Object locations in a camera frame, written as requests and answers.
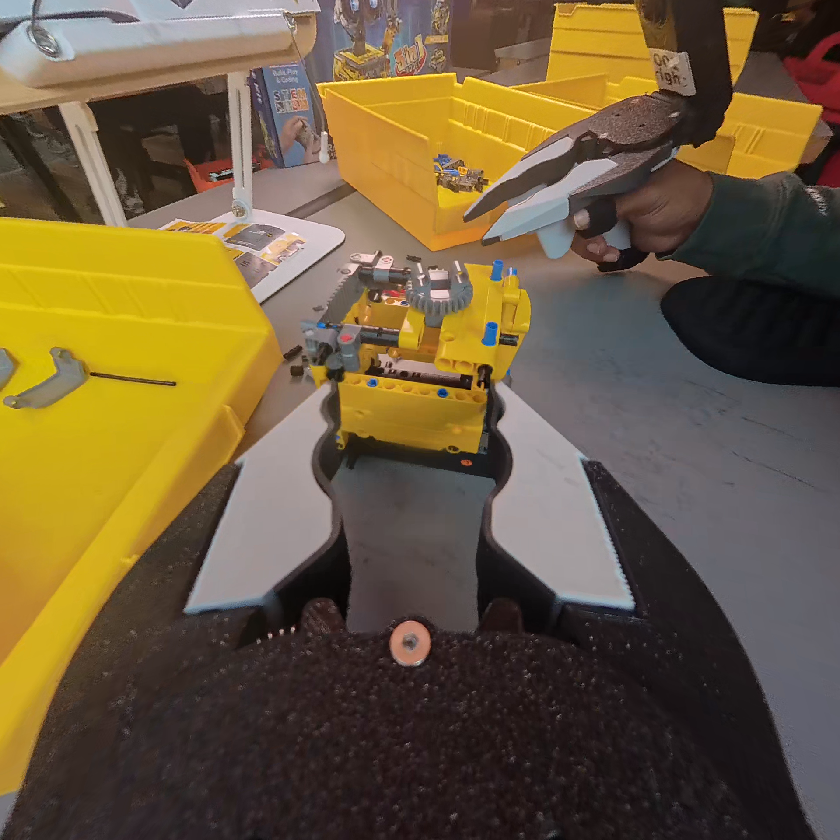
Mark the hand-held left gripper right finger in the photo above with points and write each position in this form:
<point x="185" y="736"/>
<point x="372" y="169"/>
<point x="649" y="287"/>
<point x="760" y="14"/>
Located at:
<point x="558" y="525"/>

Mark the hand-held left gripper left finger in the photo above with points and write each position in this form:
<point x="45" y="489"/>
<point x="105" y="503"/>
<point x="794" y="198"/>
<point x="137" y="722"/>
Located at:
<point x="262" y="525"/>

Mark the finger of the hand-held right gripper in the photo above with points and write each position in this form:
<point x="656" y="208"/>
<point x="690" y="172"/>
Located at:
<point x="531" y="213"/>
<point x="525" y="180"/>

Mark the heap of grey blue lego parts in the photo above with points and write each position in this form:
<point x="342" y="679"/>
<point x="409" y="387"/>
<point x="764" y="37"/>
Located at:
<point x="459" y="174"/>

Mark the yellow divided storage bin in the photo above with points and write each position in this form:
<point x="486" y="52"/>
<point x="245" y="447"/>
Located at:
<point x="387" y="144"/>

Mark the yellow black lego model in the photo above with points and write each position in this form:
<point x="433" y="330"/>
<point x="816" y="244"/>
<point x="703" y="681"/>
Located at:
<point x="420" y="400"/>

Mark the pile of small lego pins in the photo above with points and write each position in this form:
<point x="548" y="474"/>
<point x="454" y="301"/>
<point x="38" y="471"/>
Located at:
<point x="298" y="364"/>

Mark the dark blue lego set box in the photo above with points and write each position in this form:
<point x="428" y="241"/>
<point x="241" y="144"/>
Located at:
<point x="394" y="39"/>

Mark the black lego axle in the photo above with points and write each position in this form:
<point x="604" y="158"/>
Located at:
<point x="131" y="379"/>

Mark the grey curved lego panel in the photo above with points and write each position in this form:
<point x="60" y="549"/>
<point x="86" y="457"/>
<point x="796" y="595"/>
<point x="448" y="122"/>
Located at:
<point x="62" y="377"/>
<point x="5" y="367"/>

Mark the person's right hand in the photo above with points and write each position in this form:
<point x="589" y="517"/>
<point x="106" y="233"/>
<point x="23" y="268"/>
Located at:
<point x="669" y="203"/>

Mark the yellow plastic storage bin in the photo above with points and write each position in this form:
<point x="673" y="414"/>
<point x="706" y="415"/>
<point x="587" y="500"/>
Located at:
<point x="590" y="39"/>
<point x="98" y="492"/>

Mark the red plastic container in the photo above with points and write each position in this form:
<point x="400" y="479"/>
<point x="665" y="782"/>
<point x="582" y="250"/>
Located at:
<point x="817" y="79"/>

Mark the yellow grey sticker sheet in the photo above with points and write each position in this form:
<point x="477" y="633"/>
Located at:
<point x="249" y="246"/>

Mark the red plastic crate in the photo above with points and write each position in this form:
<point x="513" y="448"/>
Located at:
<point x="210" y="176"/>

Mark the white wooden book stand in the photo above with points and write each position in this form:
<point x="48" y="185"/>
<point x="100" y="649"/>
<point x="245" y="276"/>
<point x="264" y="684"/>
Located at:
<point x="131" y="46"/>

